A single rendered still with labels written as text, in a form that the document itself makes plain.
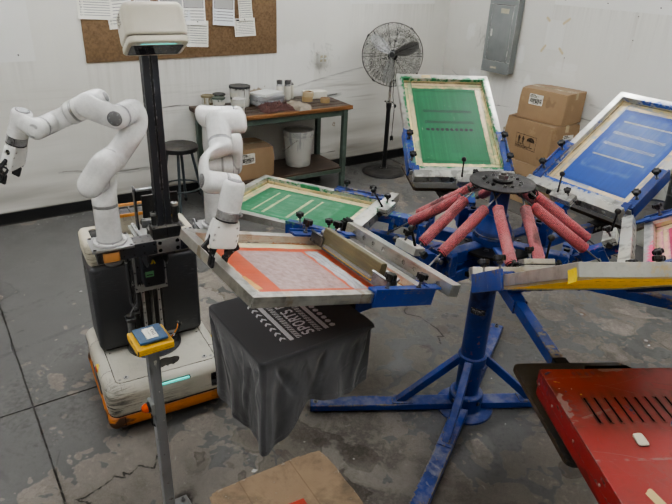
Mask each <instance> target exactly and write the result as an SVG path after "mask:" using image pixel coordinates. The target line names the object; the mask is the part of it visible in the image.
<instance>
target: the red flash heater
mask: <svg viewBox="0 0 672 504"><path fill-rule="evenodd" d="M536 382H537V385H538V386H537V390H536V395H537V397H538V399H539V401H540V402H541V404H542V406H543V408H544V409H545V411H546V413H547V415H548V416H549V418H550V420H551V422H552V423H553V425H554V427H555V429H556V430H557V432H558V434H559V436H560V437H561V439H562V441H563V443H564V444H565V446H566V448H567V449H568V451H569V453H570V455H571V456H572V458H573V460H574V462H575V463H576V465H577V467H578V469H579V470H580V472H581V474H582V476H583V477H584V479H585V481H586V483H587V484H588V486H589V488H590V490H591V491H592V493H593V495H594V497H595V498H596V500H597V502H598V504H672V427H671V421H672V368H612V369H541V370H539V372H538V376H537V380H536ZM634 433H642V434H643V435H644V437H645V438H646V439H647V441H648V442H649V444H650V445H649V446H639V445H638V444H637V442H636V441H635V439H634V438H633V436H632V435H633V434H634Z"/></svg>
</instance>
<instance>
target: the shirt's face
mask: <svg viewBox="0 0 672 504"><path fill-rule="evenodd" d="M244 305H247V304H246V303H245V302H244V301H243V300H242V299H241V298H240V297H237V298H234V299H230V300H227V301H223V302H220V303H216V304H213V305H211V306H210V307H211V308H212V309H213V311H214V312H215V313H216V314H217V315H218V316H219V317H220V318H221V319H222V320H223V322H224V323H225V324H226V325H227V326H228V327H229V328H230V329H231V330H232V332H233V333H234V334H235V335H236V336H237V337H238V338H239V339H240V340H241V341H242V343H243V344H244V345H245V346H246V347H247V348H248V349H249V350H250V351H251V353H252V354H253V355H254V356H255V357H256V358H257V359H258V360H259V361H260V362H261V363H265V362H268V361H271V360H274V359H277V358H279V357H282V356H285V355H288V354H291V353H294V352H296V351H299V350H302V349H305V348H308V347H310V346H313V345H316V344H319V343H322V342H325V341H327V340H330V339H333V338H336V337H339V336H341V335H344V334H347V333H350V332H353V331H356V330H358V329H361V328H364V327H367V326H370V325H373V324H374V323H372V322H371V321H370V320H369V319H367V318H366V317H365V316H363V315H362V314H361V313H360V312H358V311H357V310H356V309H354V308H353V307H352V306H351V305H349V304H344V305H322V306H316V307H317V308H318V309H319V310H320V311H322V312H323V313H324V314H325V315H326V316H328V317H329V318H330V319H331V320H332V321H333V322H335V323H336V324H337V325H334V326H331V327H329V328H326V329H323V330H320V331H317V332H314V333H311V334H308V335H305V336H302V337H299V338H296V339H293V340H290V341H287V342H285V343H282V344H281V343H280V342H279V341H278V340H277V339H276V338H275V337H274V336H273V335H272V334H271V333H270V332H269V331H268V330H267V329H266V328H265V327H264V326H263V325H262V324H261V323H260V322H259V321H258V320H257V319H256V318H255V317H254V316H253V315H252V314H251V313H250V312H249V311H248V310H247V309H246V308H245V307H244Z"/></svg>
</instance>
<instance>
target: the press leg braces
mask: <svg viewBox="0 0 672 504"><path fill-rule="evenodd" d="M486 354H487V353H486ZM459 361H460V357H459V355H458V353H456V354H455V355H453V356H452V357H451V358H449V359H448V360H446V361H445V362H443V363H442V364H441V365H439V366H438V367H436V368H435V369H433V370H432V371H431V372H429V373H428V374H426V375H425V376H423V377H422V378H421V379H419V380H418V381H416V382H415V383H413V384H412V385H411V386H409V387H408V388H406V389H405V390H403V391H402V392H401V393H399V394H398V395H391V399H392V403H393V404H413V402H412V398H411V397H412V396H414V395H415V394H417V393H418V392H420V391H421V390H423V389H424V388H425V387H427V386H428V385H430V384H431V383H433V382H434V381H436V380H437V379H438V378H440V377H441V376H443V375H444V374H446V373H447V372H449V371H450V370H451V369H453V368H454V367H456V366H457V365H459ZM472 365H473V364H472V363H469V362H465V363H464V367H463V371H462V374H461V378H460V382H459V385H458V389H457V392H456V395H455V399H454V402H453V406H452V409H451V412H450V415H449V419H448V422H447V425H446V428H445V430H444V429H443V431H442V434H441V436H440V438H439V440H438V442H437V444H439V445H441V446H444V447H447V448H450V449H451V447H452V445H453V442H454V440H455V438H456V435H457V434H455V433H454V430H455V427H456V424H457V420H458V417H459V414H460V410H461V407H462V404H463V400H464V397H465V393H466V390H467V386H468V382H469V379H470V375H471V371H472ZM486 365H487V366H488V367H489V368H490V369H492V370H493V371H494V372H495V373H496V374H497V375H498V376H499V377H501V378H502V379H503V380H504V381H505V382H506V383H507V384H509V385H510V386H511V387H512V388H513V389H514V390H515V391H516V392H518V393H515V394H516V396H517V398H518V399H519V401H520V402H528V401H529V399H528V397H527V396H526V394H525V392H524V390H523V388H522V386H521V385H520V383H519V382H518V381H517V380H516V379H515V378H514V377H512V376H511V375H510V374H509V373H508V372H507V371H506V370H505V369H504V368H502V367H501V366H500V365H499V364H498V363H497V362H496V361H495V360H494V359H492V358H491V357H490V356H489V355H488V354H487V360H486ZM486 365H485V366H486Z"/></svg>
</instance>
